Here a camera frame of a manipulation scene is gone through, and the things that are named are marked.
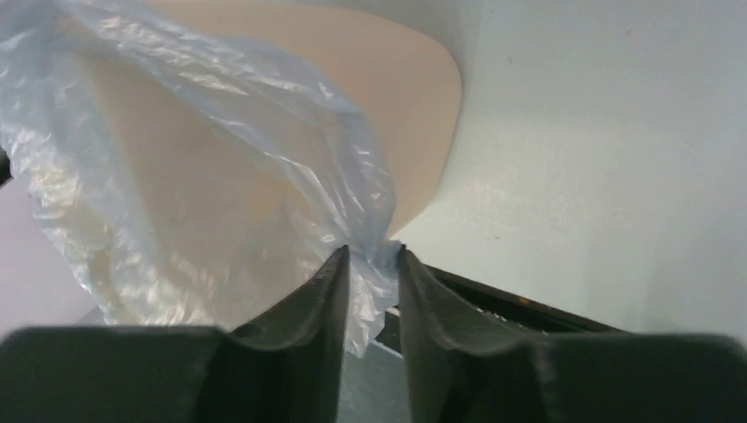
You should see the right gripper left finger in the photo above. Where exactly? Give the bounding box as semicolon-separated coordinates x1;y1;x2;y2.
1;247;350;422

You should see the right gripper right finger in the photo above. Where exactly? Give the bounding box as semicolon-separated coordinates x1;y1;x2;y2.
397;249;746;422

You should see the blue plastic trash bag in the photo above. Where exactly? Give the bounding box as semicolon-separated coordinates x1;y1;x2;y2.
1;1;397;356

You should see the beige trash bin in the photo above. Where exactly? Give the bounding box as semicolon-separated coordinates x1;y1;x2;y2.
76;0;463;328

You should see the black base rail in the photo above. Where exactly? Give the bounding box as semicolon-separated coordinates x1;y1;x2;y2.
374;250;615;368

